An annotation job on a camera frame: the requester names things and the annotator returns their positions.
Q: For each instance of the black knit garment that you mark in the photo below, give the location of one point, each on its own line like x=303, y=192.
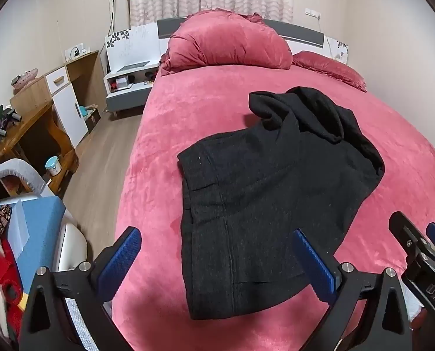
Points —
x=257, y=190

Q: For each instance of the pink pillow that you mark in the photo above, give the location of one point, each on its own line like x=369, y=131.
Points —
x=327, y=67

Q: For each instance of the black device on stand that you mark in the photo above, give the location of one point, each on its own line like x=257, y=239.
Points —
x=1, y=120

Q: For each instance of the pink folded duvet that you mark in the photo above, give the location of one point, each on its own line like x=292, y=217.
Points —
x=224, y=44

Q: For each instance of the white power strip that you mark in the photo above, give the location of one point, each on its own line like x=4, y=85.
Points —
x=76, y=52

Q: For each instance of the grey padded chair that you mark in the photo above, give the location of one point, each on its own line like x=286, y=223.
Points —
x=12, y=168

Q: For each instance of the white and grey nightstand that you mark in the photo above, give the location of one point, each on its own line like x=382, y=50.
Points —
x=129, y=97

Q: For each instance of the red and white box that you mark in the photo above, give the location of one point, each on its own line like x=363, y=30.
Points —
x=118, y=85

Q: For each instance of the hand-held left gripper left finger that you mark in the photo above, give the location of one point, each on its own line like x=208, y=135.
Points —
x=120, y=259

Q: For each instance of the teal and white tin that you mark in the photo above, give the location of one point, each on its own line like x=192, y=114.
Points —
x=52, y=166

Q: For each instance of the wooden desk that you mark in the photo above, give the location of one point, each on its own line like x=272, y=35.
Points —
x=31, y=124

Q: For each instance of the white plastic seat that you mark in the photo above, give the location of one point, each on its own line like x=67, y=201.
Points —
x=73, y=241

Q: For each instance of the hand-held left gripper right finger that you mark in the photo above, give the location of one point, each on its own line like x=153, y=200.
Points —
x=314, y=267

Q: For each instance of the blue cushion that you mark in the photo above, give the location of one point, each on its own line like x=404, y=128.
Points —
x=38, y=226

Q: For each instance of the pink basket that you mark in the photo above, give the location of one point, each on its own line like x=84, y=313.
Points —
x=25, y=80

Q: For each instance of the bed with pink sheet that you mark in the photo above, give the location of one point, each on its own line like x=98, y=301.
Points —
x=188, y=109

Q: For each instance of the wooden cabinet with white doors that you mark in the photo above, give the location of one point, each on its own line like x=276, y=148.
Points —
x=65, y=109

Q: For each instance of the dark storage box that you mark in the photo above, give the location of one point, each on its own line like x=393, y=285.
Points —
x=93, y=121

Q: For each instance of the white wall socket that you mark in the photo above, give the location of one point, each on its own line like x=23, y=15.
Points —
x=311, y=11

